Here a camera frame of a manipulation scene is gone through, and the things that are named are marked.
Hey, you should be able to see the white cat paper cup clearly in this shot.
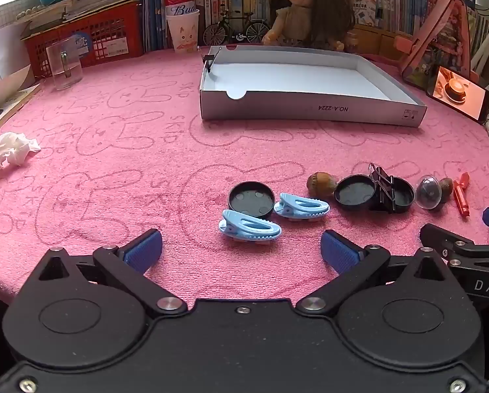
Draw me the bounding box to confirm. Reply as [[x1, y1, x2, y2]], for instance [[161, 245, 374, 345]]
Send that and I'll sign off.
[[165, 9, 200, 53]]

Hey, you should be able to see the black miniature bicycle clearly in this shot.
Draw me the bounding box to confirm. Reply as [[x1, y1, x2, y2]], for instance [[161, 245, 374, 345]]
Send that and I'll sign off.
[[203, 10, 271, 46]]

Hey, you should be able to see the white cardboard box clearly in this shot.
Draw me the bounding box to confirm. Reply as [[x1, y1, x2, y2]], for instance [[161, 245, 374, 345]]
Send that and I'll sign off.
[[199, 44, 428, 130]]

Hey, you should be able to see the large red plastic basket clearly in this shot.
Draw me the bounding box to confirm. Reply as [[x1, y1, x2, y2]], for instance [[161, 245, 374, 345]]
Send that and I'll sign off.
[[21, 1, 144, 78]]

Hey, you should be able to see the clear plastic capsule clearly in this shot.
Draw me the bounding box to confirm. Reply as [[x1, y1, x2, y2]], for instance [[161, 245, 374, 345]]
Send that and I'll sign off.
[[416, 175, 442, 210]]

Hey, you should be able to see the large black binder clip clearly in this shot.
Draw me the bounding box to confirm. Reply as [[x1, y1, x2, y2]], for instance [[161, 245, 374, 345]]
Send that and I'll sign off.
[[367, 163, 395, 214]]

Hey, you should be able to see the black smartphone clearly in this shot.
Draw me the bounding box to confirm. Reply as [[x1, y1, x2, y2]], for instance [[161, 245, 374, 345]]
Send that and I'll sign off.
[[426, 65, 489, 124]]

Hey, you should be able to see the small black binder clip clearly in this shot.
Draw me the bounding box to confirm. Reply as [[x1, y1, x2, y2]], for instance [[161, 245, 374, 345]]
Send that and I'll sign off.
[[195, 45, 223, 75]]

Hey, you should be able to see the small brown nut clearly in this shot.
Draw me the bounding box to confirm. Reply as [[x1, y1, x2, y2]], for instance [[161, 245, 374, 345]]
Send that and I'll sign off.
[[438, 177, 454, 204]]

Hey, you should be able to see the crumpled white tissue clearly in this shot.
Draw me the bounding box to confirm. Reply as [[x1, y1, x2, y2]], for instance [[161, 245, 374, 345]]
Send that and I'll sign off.
[[0, 132, 41, 178]]

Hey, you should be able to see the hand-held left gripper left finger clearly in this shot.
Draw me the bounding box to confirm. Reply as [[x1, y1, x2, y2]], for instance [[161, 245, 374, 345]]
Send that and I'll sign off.
[[37, 229, 188, 317]]

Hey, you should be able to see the light blue plastic clip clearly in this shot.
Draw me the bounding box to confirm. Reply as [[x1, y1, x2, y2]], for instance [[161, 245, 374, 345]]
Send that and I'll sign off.
[[274, 192, 331, 222], [219, 209, 283, 247]]

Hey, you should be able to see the clear glass mug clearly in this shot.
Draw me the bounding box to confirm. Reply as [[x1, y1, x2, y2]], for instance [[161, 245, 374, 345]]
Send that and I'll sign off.
[[46, 37, 84, 91]]

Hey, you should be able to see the pink rabbit towel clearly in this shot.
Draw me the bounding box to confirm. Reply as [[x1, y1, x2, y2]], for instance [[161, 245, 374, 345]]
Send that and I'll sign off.
[[0, 45, 489, 308]]

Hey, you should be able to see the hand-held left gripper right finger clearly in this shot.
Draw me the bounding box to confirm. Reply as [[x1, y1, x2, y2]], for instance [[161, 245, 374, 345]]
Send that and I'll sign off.
[[296, 230, 448, 317]]

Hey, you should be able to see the black round lid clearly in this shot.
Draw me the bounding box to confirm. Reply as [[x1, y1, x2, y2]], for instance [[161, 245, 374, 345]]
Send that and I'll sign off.
[[390, 176, 416, 214], [334, 174, 377, 212], [228, 181, 275, 219]]

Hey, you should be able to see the brown-haired doll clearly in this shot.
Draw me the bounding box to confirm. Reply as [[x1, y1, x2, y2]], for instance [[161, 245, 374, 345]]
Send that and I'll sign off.
[[262, 0, 358, 52]]

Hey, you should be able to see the open book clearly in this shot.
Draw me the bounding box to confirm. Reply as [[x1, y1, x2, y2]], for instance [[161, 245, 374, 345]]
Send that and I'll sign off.
[[0, 65, 42, 144]]

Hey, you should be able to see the pink toy house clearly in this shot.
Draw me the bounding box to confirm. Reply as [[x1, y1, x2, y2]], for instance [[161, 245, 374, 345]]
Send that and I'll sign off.
[[394, 0, 480, 91]]

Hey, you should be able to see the yellow wooden box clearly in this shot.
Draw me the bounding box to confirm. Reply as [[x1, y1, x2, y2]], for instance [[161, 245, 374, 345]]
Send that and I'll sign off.
[[351, 22, 417, 56]]

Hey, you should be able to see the red plastic clip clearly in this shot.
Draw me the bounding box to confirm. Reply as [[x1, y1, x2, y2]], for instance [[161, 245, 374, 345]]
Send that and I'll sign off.
[[453, 172, 471, 217]]

